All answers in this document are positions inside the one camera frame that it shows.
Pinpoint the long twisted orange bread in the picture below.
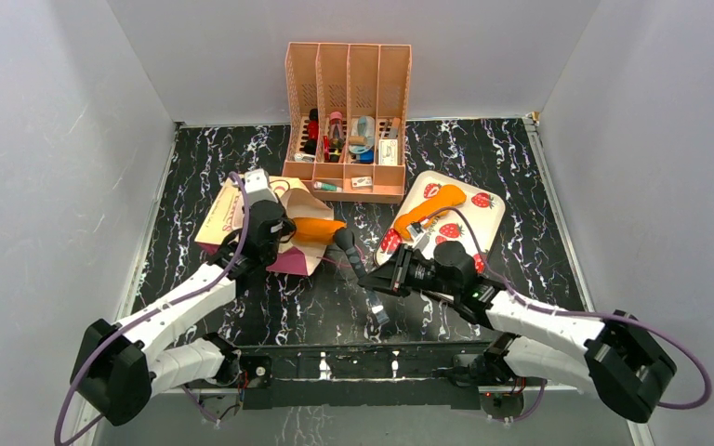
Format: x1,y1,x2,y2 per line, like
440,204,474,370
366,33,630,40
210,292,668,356
392,184,467,241

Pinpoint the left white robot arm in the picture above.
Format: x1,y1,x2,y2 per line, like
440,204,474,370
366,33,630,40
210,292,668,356
71,200,290,426

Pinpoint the small white card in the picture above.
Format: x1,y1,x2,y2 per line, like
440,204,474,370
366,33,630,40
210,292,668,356
350,177,373,189

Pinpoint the red black bottle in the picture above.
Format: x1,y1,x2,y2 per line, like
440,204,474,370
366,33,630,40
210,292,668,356
302,108,319,155

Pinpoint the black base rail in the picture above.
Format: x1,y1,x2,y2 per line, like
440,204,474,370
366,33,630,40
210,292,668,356
233,341,546,413

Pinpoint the pink capped bottle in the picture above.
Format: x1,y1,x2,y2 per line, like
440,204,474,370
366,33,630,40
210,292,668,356
325,111,345,163

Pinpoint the white strawberry tray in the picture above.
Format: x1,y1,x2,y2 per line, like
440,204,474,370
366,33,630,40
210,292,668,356
398,170,506,273

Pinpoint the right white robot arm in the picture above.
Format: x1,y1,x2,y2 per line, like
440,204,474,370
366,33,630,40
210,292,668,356
359,242,677,423

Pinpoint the purple cable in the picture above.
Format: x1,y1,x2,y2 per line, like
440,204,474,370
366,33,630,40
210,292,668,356
53,172,254,446
421,205,714,411

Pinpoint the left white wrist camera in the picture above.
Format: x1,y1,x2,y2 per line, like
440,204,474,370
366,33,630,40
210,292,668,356
243,168,279,207

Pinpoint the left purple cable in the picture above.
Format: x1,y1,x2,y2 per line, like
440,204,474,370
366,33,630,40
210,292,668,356
53,172,254,446

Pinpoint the pink desk organizer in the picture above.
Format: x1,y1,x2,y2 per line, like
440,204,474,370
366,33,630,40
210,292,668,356
283,42,413,203

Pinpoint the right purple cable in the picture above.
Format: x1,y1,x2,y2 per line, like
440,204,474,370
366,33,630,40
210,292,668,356
421,205,714,411

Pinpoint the white small box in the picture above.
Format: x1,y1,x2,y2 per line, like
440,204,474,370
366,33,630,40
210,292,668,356
377,138,400,165

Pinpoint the green tube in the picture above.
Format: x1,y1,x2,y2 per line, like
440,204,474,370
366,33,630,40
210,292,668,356
312,181,343,192

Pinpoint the orange baguette bread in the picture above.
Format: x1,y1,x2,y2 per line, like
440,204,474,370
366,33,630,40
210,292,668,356
292,217,347,245

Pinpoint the pink and cream paper bag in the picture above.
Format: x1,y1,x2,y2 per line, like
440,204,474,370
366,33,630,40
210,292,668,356
194,176,336,276

